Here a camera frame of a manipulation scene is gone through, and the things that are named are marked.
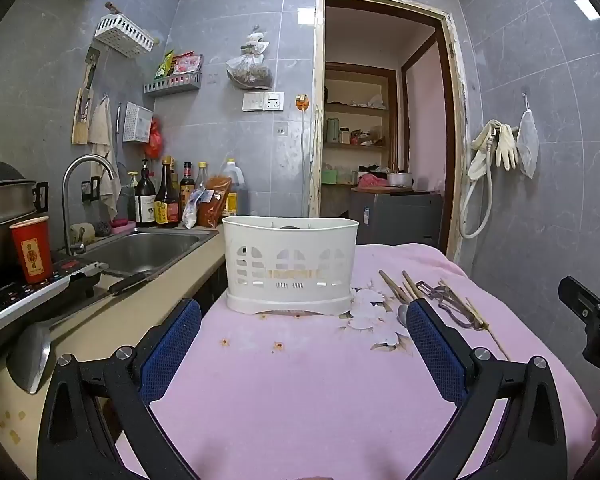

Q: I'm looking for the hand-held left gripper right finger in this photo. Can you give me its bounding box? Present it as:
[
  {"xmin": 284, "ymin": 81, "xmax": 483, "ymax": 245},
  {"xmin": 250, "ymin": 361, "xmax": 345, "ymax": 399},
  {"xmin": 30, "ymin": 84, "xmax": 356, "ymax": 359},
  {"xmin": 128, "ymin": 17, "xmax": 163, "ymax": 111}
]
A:
[{"xmin": 405, "ymin": 298, "xmax": 568, "ymax": 480}]

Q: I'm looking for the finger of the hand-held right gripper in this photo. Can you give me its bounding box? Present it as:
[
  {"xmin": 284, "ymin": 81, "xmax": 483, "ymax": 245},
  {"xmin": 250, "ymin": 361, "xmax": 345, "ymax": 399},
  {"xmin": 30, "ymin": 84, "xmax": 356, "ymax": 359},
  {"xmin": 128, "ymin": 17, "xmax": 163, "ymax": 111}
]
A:
[{"xmin": 558, "ymin": 276, "xmax": 600, "ymax": 323}]

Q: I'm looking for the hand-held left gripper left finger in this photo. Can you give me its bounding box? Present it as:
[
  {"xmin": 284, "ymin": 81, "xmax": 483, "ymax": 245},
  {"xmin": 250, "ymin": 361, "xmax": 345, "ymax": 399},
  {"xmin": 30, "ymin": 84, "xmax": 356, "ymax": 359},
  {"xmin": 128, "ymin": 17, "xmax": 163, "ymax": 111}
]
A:
[{"xmin": 36, "ymin": 298, "xmax": 203, "ymax": 480}]

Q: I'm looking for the metal peeler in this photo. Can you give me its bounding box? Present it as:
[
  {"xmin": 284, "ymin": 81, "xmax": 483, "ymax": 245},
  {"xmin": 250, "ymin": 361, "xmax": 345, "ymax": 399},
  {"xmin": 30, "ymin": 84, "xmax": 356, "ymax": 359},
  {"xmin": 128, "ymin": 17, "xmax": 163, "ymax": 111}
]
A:
[{"xmin": 415, "ymin": 281, "xmax": 476, "ymax": 329}]

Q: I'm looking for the wooden chopstick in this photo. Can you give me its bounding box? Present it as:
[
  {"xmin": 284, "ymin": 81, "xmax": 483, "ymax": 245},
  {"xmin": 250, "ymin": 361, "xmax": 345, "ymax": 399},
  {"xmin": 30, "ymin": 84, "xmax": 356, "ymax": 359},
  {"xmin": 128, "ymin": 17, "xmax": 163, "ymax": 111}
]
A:
[
  {"xmin": 382, "ymin": 270, "xmax": 407, "ymax": 304},
  {"xmin": 402, "ymin": 270, "xmax": 426, "ymax": 301},
  {"xmin": 378, "ymin": 270, "xmax": 403, "ymax": 306},
  {"xmin": 439, "ymin": 280, "xmax": 487, "ymax": 331}
]

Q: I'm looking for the thin bamboo stick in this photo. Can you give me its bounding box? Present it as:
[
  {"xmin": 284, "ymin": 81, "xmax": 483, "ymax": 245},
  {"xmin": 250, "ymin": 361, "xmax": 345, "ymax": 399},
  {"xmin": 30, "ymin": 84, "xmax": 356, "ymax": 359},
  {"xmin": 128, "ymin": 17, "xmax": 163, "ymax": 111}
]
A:
[{"xmin": 465, "ymin": 297, "xmax": 511, "ymax": 361}]

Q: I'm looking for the white plastic utensil basket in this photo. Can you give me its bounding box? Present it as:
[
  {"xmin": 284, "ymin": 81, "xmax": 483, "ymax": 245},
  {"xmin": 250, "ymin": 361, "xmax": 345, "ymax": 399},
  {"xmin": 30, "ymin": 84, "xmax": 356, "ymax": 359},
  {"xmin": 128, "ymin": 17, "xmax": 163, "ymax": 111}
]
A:
[{"xmin": 222, "ymin": 215, "xmax": 359, "ymax": 317}]

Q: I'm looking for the steel sink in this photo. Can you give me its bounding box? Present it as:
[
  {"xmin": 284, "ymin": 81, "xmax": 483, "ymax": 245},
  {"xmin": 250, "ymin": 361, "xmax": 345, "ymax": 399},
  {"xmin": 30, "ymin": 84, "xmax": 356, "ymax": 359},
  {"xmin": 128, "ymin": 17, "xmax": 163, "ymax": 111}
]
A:
[{"xmin": 82, "ymin": 229, "xmax": 220, "ymax": 279}]

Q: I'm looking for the pink floral blanket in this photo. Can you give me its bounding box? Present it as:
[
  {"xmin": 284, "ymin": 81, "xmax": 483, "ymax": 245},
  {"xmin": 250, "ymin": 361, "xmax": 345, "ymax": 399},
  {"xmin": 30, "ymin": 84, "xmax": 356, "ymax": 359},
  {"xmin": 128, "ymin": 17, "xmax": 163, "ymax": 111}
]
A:
[{"xmin": 115, "ymin": 242, "xmax": 598, "ymax": 480}]

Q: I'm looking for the gray fridge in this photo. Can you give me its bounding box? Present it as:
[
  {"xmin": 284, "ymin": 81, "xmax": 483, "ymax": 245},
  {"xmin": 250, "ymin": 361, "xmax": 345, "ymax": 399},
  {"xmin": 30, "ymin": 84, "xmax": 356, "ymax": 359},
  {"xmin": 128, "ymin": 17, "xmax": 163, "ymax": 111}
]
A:
[{"xmin": 349, "ymin": 191, "xmax": 444, "ymax": 250}]

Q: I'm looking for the white blue packet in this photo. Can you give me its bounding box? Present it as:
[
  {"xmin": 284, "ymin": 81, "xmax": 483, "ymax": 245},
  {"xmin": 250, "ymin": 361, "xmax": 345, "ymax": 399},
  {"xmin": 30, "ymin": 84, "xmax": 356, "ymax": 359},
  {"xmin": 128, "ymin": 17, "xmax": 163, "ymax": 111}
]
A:
[{"xmin": 181, "ymin": 190, "xmax": 206, "ymax": 229}]

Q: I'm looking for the dark soy sauce bottle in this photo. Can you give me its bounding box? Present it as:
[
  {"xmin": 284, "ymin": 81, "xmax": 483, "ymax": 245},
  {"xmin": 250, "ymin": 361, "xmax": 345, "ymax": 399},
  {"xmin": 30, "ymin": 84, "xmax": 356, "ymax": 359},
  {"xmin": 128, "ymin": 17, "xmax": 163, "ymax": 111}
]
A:
[{"xmin": 155, "ymin": 156, "xmax": 181, "ymax": 227}]

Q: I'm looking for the dark bottle white label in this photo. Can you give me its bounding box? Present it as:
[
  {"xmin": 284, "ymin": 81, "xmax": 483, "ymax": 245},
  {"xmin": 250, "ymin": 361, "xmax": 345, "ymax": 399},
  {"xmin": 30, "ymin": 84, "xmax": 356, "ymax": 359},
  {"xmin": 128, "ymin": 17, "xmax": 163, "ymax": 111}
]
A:
[{"xmin": 135, "ymin": 160, "xmax": 157, "ymax": 227}]

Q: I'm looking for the metal spatula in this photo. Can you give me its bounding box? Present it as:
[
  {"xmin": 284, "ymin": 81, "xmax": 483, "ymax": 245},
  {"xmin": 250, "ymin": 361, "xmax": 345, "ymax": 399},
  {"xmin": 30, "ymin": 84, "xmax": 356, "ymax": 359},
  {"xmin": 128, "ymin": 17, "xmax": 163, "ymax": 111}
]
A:
[{"xmin": 7, "ymin": 322, "xmax": 53, "ymax": 395}]

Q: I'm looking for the red spice bag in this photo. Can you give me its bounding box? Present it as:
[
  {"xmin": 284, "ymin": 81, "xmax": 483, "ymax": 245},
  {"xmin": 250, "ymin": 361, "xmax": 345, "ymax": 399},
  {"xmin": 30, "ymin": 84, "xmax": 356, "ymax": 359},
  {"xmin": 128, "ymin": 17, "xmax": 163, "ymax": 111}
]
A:
[{"xmin": 196, "ymin": 175, "xmax": 233, "ymax": 228}]

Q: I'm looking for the black induction cooker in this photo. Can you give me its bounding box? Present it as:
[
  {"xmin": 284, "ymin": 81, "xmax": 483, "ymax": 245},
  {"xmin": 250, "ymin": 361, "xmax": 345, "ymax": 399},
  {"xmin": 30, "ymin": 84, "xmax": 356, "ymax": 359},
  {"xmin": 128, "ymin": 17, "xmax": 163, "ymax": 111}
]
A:
[{"xmin": 0, "ymin": 257, "xmax": 103, "ymax": 346}]

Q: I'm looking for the small dark sauce bottle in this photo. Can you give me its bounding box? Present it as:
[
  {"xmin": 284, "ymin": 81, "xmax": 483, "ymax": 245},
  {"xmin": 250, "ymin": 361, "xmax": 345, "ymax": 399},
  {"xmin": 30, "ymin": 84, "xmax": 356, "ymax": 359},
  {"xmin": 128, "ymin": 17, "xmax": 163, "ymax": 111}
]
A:
[{"xmin": 180, "ymin": 162, "xmax": 196, "ymax": 206}]

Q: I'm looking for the white mesh bag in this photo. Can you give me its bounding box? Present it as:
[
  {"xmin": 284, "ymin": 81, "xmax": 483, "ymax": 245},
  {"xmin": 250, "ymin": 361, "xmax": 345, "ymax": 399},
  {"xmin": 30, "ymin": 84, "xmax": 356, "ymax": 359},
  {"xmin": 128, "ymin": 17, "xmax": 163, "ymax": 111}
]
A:
[{"xmin": 516, "ymin": 94, "xmax": 540, "ymax": 179}]

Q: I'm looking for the cream rubber glove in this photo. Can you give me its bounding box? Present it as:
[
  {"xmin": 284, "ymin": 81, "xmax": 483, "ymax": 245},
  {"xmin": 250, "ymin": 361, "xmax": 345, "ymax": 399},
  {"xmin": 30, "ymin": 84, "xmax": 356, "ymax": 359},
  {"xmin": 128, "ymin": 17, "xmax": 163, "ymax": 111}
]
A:
[
  {"xmin": 469, "ymin": 120, "xmax": 503, "ymax": 181},
  {"xmin": 495, "ymin": 124, "xmax": 520, "ymax": 170}
]

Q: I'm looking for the red cup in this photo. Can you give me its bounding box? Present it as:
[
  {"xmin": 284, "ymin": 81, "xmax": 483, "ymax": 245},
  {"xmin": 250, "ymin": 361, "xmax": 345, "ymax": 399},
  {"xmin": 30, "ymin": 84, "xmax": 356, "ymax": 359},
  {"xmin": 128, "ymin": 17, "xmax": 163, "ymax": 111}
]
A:
[{"xmin": 10, "ymin": 216, "xmax": 54, "ymax": 285}]

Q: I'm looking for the cooking oil jug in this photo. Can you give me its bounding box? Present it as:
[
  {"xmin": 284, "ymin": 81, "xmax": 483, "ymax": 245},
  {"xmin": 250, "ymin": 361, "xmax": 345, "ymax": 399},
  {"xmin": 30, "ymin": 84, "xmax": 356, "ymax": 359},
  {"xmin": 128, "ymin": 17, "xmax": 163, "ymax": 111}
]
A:
[{"xmin": 220, "ymin": 159, "xmax": 246, "ymax": 217}]

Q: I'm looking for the steel faucet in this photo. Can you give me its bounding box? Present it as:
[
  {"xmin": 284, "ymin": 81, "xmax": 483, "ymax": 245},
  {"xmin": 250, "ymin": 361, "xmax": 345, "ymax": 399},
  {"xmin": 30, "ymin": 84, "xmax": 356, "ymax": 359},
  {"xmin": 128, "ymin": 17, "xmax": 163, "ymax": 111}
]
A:
[{"xmin": 62, "ymin": 155, "xmax": 116, "ymax": 256}]

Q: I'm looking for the red plastic bag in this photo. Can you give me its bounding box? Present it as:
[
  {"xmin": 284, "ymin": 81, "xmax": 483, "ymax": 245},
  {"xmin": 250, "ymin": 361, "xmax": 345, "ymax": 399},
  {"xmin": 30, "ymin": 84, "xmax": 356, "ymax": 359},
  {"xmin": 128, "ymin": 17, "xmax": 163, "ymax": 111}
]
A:
[{"xmin": 145, "ymin": 117, "xmax": 164, "ymax": 159}]

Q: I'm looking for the steel pot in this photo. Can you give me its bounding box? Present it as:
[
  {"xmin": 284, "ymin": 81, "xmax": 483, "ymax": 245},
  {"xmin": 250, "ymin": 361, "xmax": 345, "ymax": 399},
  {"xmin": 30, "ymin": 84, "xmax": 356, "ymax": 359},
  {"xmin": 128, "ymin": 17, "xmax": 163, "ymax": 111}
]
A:
[{"xmin": 0, "ymin": 160, "xmax": 48, "ymax": 271}]

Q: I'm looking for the beige towel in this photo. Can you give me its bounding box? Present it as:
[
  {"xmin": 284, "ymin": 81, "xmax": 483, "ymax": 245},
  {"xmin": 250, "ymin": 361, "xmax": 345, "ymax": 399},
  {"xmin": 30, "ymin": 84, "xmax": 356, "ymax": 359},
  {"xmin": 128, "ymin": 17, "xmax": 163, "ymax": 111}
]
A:
[{"xmin": 88, "ymin": 96, "xmax": 121, "ymax": 221}]

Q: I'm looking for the wooden cutting board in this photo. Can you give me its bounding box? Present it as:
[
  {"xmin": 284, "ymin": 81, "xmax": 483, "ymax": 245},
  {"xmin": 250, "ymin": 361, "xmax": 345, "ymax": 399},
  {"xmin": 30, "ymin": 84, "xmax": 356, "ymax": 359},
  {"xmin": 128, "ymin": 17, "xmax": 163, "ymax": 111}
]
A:
[{"xmin": 71, "ymin": 87, "xmax": 92, "ymax": 145}]

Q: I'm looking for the wooden shelf unit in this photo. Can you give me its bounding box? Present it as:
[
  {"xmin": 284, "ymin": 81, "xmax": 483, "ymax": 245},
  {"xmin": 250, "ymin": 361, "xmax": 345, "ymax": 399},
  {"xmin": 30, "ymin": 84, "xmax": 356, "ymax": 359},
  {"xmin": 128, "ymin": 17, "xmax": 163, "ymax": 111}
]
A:
[{"xmin": 322, "ymin": 62, "xmax": 398, "ymax": 188}]

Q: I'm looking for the yellow green snack packet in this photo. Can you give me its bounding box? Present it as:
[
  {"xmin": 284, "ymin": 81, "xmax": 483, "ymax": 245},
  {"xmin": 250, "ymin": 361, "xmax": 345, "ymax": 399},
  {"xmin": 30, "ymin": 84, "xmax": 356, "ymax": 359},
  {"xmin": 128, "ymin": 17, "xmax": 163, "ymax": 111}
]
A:
[{"xmin": 154, "ymin": 50, "xmax": 175, "ymax": 80}]

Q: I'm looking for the red snack packet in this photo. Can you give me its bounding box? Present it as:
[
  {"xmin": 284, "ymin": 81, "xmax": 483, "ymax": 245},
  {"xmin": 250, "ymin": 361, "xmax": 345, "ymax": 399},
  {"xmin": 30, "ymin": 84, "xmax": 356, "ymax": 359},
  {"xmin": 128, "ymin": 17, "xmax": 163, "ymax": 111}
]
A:
[{"xmin": 172, "ymin": 52, "xmax": 202, "ymax": 77}]

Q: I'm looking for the hanging clear plastic bag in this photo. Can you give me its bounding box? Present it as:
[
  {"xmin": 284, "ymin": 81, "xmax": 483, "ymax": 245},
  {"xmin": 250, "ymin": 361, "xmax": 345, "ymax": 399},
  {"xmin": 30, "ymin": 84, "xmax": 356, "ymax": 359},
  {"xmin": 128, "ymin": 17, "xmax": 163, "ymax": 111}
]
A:
[{"xmin": 226, "ymin": 25, "xmax": 272, "ymax": 90}]

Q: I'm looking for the kitchen knife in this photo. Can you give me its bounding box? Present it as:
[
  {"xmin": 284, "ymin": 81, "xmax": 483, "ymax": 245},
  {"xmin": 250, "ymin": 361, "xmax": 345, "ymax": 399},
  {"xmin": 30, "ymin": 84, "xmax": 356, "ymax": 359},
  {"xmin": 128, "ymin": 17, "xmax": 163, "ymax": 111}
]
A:
[{"xmin": 82, "ymin": 47, "xmax": 101, "ymax": 121}]

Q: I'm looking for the black handle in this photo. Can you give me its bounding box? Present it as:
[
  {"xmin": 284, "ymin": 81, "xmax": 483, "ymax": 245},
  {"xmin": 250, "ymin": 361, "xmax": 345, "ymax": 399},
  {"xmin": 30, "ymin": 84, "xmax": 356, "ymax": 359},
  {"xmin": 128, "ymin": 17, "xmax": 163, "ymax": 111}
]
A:
[{"xmin": 96, "ymin": 271, "xmax": 153, "ymax": 297}]

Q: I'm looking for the white hose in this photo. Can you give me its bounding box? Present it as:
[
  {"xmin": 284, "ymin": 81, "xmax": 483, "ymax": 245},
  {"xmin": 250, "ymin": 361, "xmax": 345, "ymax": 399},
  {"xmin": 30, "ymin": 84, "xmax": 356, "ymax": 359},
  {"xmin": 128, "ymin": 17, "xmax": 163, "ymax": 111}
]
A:
[{"xmin": 459, "ymin": 130, "xmax": 498, "ymax": 239}]

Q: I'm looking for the white wall holder box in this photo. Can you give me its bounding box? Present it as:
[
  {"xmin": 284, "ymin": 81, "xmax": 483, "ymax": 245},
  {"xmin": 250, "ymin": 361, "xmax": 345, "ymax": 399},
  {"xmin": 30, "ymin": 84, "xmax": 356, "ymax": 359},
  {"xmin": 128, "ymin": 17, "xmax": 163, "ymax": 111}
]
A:
[{"xmin": 122, "ymin": 102, "xmax": 154, "ymax": 143}]

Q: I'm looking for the gray wall shelf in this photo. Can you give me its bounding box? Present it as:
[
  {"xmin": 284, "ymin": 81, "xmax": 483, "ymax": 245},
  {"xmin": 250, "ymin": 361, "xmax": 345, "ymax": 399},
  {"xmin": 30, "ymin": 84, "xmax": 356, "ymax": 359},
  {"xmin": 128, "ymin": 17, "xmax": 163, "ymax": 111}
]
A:
[{"xmin": 143, "ymin": 71, "xmax": 202, "ymax": 96}]

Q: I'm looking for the wooden door frame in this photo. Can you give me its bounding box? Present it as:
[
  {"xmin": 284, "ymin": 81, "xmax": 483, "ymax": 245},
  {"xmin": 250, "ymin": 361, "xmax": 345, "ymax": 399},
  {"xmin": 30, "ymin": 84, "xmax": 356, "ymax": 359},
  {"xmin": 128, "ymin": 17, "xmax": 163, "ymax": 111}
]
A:
[{"xmin": 307, "ymin": 0, "xmax": 468, "ymax": 261}]

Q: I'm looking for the white wall basket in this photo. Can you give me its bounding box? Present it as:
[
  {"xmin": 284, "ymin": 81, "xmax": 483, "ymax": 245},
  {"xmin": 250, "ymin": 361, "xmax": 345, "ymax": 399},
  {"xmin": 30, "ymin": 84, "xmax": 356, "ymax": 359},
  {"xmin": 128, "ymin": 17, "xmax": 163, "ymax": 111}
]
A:
[{"xmin": 94, "ymin": 12, "xmax": 155, "ymax": 58}]

